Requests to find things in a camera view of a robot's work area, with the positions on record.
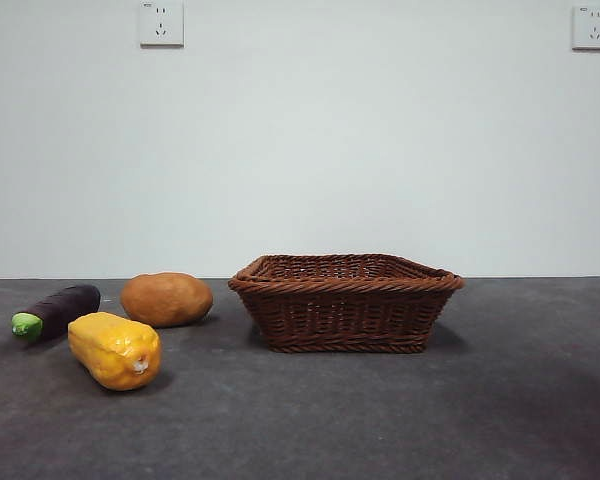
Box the brown woven wicker basket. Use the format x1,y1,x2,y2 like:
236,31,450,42
228,253,465,354

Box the brown potato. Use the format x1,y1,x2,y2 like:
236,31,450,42
120,271,214,329

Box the yellow corn cob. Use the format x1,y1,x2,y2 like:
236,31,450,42
67,311,162,392

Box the purple eggplant with green stem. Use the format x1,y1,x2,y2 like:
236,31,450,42
11,284,102,344

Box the white wall socket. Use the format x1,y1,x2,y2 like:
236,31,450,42
139,0,185,49
571,5,600,52

